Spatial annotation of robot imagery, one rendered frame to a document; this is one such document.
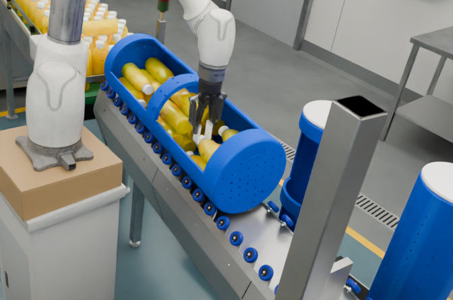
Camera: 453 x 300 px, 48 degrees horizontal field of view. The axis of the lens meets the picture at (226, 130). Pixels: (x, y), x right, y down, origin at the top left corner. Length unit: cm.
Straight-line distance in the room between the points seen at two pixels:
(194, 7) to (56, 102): 51
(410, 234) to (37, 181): 135
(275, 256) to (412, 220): 66
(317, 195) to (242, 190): 80
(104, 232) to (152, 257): 111
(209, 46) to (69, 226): 69
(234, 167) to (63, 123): 51
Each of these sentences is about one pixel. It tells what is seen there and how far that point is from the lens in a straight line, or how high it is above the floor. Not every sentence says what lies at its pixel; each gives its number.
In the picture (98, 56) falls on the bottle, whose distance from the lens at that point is 241.
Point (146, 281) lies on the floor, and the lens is 270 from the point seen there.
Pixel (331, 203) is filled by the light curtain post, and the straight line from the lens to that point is 80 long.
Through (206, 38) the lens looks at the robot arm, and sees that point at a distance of 148.
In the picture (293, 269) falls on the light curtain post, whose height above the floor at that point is 137.
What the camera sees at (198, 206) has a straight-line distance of 170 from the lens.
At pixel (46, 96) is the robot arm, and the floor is 132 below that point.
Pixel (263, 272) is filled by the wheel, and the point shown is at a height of 97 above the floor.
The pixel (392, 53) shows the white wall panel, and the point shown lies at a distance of 521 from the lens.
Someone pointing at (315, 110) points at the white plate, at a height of 104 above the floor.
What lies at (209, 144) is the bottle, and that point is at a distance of 163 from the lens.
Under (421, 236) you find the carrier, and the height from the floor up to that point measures 84.
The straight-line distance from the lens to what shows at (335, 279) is 142.
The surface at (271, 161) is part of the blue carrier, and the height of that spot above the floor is 114.
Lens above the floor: 201
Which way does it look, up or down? 30 degrees down
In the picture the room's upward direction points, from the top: 10 degrees clockwise
